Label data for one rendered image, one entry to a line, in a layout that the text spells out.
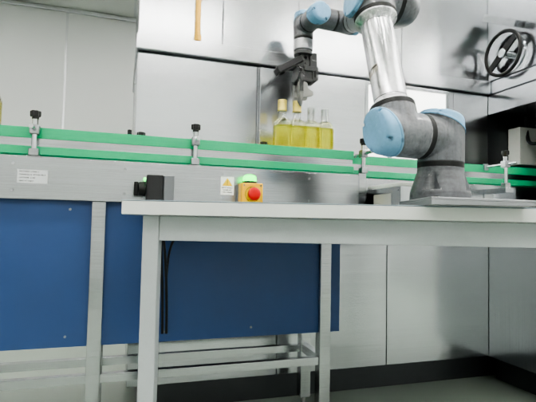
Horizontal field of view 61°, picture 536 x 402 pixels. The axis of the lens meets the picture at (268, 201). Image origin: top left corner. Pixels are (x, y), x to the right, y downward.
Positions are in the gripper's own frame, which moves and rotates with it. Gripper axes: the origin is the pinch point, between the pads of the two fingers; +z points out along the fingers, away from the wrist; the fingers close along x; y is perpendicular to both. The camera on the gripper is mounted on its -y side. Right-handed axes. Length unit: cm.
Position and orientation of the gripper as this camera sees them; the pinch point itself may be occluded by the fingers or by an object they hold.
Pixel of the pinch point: (297, 104)
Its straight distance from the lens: 175.7
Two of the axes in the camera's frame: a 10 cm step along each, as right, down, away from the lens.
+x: -3.0, 0.4, 9.5
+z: -0.2, 10.0, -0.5
